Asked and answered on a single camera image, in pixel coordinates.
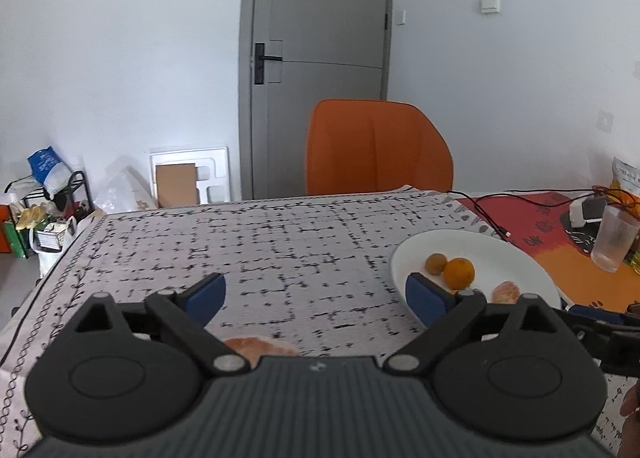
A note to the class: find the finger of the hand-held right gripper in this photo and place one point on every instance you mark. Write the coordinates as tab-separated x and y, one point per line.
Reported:
617	353
590	312

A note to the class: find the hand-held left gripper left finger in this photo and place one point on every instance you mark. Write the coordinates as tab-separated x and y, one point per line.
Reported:
205	295

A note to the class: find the brownish green round fruit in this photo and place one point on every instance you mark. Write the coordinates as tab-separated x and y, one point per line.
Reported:
435	263

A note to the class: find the white charger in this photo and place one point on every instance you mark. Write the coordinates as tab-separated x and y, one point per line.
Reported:
587	212

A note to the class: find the white light switch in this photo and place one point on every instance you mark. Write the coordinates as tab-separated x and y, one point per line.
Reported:
490	2

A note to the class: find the orange chair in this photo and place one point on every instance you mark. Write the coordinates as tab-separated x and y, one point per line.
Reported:
375	148

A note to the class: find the grey door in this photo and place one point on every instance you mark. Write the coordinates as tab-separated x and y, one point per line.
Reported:
320	13

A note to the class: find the transparent plastic bag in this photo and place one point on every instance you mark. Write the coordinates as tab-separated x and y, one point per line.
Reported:
122	190

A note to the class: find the yellow slippers pair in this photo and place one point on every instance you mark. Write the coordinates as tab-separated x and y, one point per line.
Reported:
31	215

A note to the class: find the white foam packaging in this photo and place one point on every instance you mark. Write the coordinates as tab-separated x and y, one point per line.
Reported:
217	173

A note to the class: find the yellow snack bag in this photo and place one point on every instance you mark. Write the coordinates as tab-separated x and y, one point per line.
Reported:
627	178

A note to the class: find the brown cardboard sheet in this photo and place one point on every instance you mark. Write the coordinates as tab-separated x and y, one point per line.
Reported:
176	185

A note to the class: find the red and orange table mat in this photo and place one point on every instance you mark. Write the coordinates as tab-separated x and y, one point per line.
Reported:
570	268

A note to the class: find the small white wall switch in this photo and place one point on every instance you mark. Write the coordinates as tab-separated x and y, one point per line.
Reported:
400	17

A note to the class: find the blue and white bag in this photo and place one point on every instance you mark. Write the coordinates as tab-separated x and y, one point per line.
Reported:
47	168

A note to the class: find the white wall socket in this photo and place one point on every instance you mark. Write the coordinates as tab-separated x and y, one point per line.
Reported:
605	120

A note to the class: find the clear plastic cup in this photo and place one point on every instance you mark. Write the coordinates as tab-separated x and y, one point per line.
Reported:
614	240

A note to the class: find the white shopping bag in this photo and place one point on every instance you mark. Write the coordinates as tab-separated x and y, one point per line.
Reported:
50	253

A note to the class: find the person's right hand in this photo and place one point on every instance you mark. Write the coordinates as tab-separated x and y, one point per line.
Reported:
631	413

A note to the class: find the orange box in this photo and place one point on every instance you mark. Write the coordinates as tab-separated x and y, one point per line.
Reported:
4	230

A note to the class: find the pale citrus peel piece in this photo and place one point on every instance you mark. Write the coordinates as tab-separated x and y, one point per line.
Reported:
260	345

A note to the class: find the white ceramic bowl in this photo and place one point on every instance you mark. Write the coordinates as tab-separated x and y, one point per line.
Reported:
505	258

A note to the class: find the green box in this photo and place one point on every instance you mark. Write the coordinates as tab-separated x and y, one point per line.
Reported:
15	238

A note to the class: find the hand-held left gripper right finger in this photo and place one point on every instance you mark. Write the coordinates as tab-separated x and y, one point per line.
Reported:
425	297

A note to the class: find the medium orange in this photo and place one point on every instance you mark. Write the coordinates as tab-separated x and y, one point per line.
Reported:
458	273

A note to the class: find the peeled orange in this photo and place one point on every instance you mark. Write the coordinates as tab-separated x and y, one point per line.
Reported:
506	293

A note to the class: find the black shoe rack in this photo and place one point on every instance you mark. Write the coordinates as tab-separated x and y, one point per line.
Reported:
80	188

